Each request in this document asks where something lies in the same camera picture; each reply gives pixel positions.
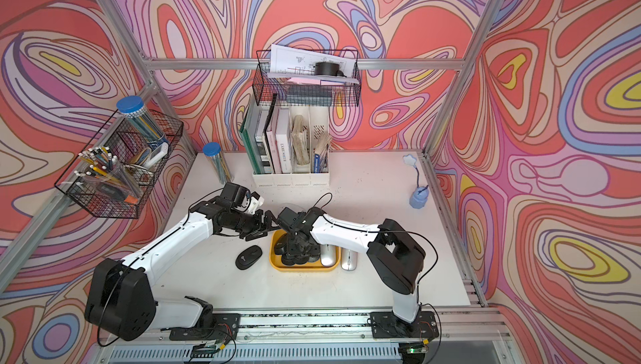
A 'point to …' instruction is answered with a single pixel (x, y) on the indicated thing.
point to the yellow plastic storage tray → (277, 265)
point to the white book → (284, 141)
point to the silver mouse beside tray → (349, 260)
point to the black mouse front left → (248, 257)
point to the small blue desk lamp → (418, 198)
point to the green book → (248, 133)
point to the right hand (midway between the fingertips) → (300, 259)
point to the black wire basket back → (273, 91)
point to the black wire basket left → (143, 160)
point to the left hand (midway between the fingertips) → (276, 229)
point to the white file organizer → (295, 141)
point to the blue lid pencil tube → (214, 154)
